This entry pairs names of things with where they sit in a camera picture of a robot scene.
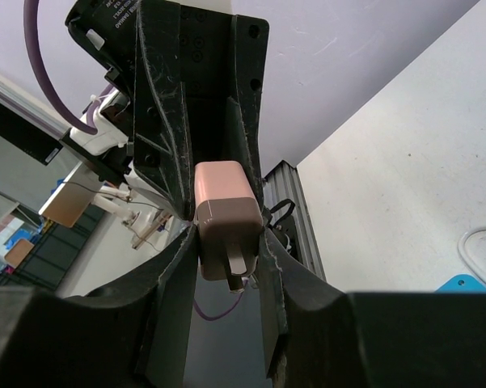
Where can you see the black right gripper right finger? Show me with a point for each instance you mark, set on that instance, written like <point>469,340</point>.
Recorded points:
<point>317,336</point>

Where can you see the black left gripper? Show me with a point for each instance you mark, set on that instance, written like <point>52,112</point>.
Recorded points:
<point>179,46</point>

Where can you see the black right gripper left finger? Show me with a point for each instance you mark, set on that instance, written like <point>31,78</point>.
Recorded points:
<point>131,332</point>

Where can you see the pink small plug adapter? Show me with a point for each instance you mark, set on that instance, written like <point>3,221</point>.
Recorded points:
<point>229,221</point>

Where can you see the wooden board shelf background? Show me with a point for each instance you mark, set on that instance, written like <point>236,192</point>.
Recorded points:
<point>67,203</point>

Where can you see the aluminium frame rail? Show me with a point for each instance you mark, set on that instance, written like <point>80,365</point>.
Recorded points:
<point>284,197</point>

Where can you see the blue cable winder clip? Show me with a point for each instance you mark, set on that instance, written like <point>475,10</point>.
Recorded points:
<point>462,283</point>

